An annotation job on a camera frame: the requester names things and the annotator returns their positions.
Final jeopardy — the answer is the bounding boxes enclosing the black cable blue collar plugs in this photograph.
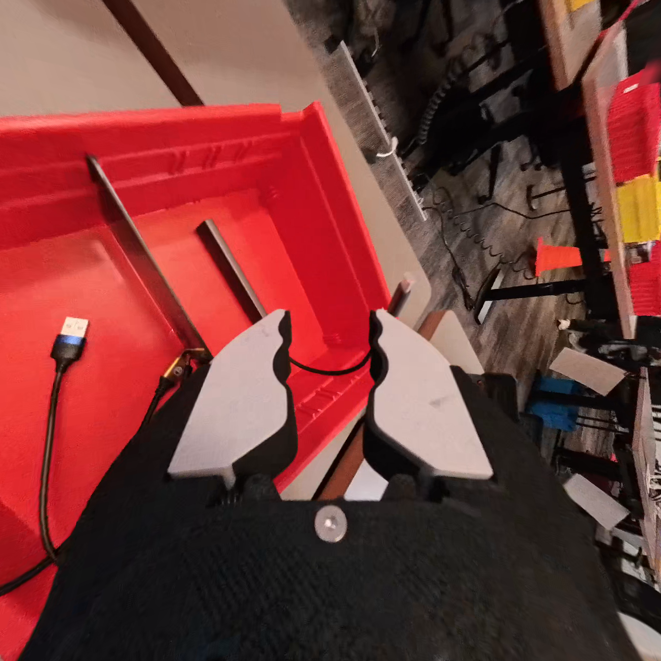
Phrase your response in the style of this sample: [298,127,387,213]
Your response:
[0,316,91,597]

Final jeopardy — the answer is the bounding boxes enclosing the red storage bin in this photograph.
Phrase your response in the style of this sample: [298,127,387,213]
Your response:
[0,101,391,661]
[608,70,661,182]
[626,257,661,317]

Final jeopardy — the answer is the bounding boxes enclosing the black cable gold plug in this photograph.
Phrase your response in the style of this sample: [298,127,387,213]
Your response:
[138,347,208,429]

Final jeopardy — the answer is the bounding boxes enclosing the black bin divider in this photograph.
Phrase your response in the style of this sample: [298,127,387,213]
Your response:
[85,154,212,362]

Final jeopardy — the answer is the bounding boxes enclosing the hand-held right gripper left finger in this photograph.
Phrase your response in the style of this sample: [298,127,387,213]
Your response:
[168,309,299,489]

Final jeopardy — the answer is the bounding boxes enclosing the grey usb hub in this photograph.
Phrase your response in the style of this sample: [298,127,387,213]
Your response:
[196,218,374,378]

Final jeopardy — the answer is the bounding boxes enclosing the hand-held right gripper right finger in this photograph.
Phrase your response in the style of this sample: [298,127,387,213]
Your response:
[363,309,495,482]

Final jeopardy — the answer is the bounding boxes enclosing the yellow storage bin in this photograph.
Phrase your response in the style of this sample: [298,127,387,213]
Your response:
[616,175,661,244]

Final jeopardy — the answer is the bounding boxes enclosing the orange traffic cone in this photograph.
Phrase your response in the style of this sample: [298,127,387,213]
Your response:
[534,237,611,278]

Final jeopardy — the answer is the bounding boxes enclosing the wooden top desk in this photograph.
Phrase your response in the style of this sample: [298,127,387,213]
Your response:
[560,21,641,342]

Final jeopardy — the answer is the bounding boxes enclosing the grey desk cable tray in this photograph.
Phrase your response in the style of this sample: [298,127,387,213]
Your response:
[324,40,428,223]

